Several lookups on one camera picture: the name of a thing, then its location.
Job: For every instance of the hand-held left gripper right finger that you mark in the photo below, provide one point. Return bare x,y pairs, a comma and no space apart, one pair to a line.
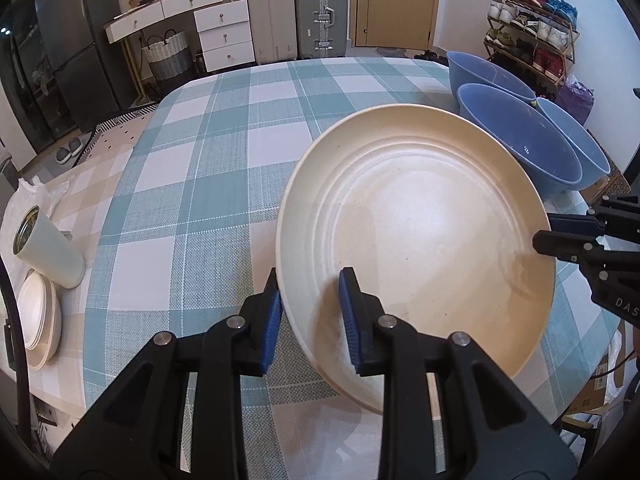
350,320

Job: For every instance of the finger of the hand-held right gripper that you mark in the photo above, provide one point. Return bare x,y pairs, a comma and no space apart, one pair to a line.
560,244
570,223

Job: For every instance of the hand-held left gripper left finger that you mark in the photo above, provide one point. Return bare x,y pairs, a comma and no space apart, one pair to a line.
272,320

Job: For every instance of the blue bowl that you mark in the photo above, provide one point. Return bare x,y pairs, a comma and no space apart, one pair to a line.
580,140
480,72
505,125

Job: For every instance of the stack of white plates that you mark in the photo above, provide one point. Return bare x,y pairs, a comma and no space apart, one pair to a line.
40,320

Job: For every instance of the dotted flat cardboard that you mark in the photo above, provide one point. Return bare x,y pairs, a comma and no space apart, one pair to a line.
622,182

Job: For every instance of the brown cardboard box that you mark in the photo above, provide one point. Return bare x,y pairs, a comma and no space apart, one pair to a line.
592,390

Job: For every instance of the purple rolled mat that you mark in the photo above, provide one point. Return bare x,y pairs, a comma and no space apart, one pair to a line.
575,102

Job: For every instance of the wooden shoe rack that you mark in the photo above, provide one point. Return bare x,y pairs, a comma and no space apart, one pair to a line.
571,60

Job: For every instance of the rows of shoes on rack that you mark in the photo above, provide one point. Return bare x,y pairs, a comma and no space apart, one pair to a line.
545,60

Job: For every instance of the pile of shoes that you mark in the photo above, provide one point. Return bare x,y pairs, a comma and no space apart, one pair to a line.
430,57

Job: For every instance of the mint green cup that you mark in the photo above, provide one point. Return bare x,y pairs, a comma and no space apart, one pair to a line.
55,255

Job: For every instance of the grey slipper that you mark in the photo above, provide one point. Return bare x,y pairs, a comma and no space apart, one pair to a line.
64,155
75,146

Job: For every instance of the white plastic bag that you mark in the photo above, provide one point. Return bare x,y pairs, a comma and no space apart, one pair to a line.
40,190

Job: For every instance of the woven laundry basket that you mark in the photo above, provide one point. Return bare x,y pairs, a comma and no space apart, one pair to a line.
167,60

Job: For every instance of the wooden door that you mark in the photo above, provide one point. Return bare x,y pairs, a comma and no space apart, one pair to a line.
395,0

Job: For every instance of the white drawer dresser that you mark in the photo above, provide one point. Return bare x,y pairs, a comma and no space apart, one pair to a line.
220,35

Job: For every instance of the beige suitcase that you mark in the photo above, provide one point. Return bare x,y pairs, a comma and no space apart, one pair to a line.
272,15

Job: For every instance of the silver suitcase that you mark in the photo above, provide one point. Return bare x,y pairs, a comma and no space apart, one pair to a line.
320,15

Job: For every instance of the dark glass cabinet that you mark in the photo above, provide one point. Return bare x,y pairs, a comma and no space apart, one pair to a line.
25,90

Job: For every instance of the grey refrigerator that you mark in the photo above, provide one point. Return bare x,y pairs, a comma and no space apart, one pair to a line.
75,35

